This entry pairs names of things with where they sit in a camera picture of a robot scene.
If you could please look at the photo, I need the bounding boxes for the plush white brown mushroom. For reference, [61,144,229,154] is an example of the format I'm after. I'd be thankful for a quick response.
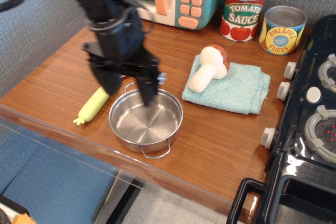
[188,44,230,93]

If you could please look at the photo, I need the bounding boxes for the spoon with green handle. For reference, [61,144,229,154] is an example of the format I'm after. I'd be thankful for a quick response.
[72,87,111,125]

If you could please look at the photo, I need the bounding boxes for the pineapple slices can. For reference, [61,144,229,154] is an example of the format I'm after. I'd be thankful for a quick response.
[259,6,307,56]

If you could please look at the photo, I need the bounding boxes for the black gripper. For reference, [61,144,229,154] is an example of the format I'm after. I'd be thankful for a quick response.
[83,11,166,106]

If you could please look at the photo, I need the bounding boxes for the light blue folded cloth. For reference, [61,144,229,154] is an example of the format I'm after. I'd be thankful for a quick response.
[182,63,271,115]

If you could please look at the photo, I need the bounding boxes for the stainless steel pan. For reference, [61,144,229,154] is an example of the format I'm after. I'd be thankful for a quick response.
[109,82,184,159]

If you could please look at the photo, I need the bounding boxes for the orange object in corner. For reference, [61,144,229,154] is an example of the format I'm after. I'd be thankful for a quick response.
[0,195,37,224]

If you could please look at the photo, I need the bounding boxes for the black toy stove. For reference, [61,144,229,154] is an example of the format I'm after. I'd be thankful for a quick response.
[227,15,335,223]

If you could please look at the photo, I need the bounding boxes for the tomato sauce can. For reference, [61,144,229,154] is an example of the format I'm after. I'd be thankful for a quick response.
[220,0,266,42]

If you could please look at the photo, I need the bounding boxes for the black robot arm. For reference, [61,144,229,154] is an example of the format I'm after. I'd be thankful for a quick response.
[77,0,164,106]

